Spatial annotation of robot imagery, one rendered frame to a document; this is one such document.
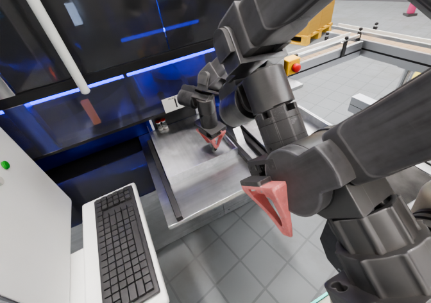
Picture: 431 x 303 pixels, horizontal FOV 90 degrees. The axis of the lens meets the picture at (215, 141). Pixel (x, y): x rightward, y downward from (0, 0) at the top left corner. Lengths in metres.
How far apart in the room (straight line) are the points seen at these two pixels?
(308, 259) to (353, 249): 1.31
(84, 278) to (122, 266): 0.12
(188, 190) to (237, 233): 0.93
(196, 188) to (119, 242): 0.28
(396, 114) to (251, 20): 0.16
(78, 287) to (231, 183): 0.51
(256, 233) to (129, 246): 1.02
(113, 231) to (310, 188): 0.67
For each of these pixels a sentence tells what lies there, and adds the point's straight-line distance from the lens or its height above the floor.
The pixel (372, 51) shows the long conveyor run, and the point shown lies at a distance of 1.67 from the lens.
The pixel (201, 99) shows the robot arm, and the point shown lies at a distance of 0.66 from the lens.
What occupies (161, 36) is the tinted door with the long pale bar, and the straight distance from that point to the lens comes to 0.81.
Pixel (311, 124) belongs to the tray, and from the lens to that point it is 0.94.
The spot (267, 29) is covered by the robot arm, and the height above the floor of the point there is 1.37.
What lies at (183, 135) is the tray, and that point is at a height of 0.88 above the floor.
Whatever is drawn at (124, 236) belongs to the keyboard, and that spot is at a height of 0.83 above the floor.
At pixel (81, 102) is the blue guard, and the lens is 0.84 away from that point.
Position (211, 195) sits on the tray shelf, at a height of 0.88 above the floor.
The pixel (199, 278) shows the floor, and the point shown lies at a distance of 1.53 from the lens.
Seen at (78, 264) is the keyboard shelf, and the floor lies 0.80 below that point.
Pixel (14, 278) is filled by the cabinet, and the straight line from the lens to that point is 0.65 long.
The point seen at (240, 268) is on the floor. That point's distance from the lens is 1.52.
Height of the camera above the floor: 1.44
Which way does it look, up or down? 40 degrees down
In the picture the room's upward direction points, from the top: 10 degrees counter-clockwise
